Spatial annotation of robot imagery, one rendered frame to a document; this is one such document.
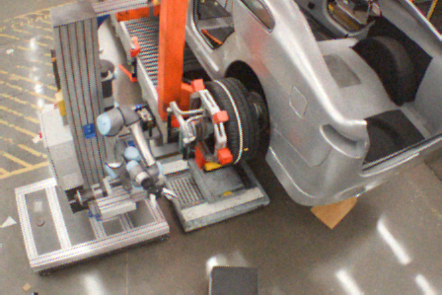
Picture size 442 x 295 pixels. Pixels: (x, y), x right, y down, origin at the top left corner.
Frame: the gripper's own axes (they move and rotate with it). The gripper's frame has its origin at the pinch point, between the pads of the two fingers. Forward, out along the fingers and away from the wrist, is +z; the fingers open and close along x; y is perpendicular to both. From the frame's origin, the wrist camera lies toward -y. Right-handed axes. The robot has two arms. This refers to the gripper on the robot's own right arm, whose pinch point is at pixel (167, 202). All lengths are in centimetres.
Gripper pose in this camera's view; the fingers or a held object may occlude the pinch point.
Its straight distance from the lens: 213.9
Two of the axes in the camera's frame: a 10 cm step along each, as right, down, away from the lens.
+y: -2.1, 7.5, 6.3
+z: 6.6, 5.8, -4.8
